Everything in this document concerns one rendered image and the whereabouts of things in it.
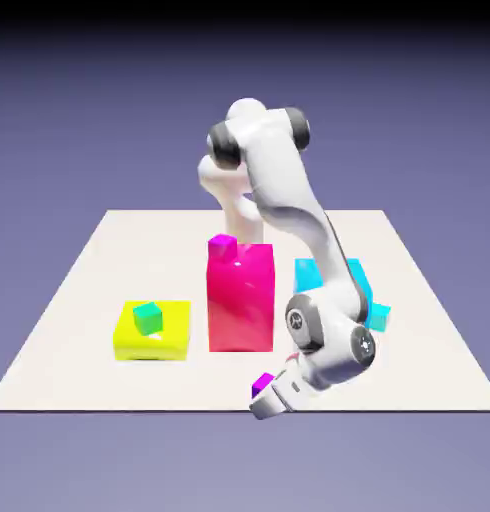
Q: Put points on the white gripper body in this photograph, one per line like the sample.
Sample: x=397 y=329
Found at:
x=276 y=396

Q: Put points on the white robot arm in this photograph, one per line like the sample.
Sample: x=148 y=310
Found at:
x=281 y=176

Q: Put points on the small purple cube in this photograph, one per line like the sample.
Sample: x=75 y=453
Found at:
x=262 y=384

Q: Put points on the small cyan cube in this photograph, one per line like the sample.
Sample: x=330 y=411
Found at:
x=379 y=316

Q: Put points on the small green cube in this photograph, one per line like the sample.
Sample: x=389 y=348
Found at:
x=148 y=319

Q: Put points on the small magenta cube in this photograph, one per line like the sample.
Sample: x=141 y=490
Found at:
x=222 y=244

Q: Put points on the large pink box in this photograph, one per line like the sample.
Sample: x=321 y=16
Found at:
x=241 y=304

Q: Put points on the large yellow box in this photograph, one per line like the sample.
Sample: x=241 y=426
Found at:
x=173 y=336

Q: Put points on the large cyan box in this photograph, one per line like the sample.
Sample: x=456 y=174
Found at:
x=307 y=274

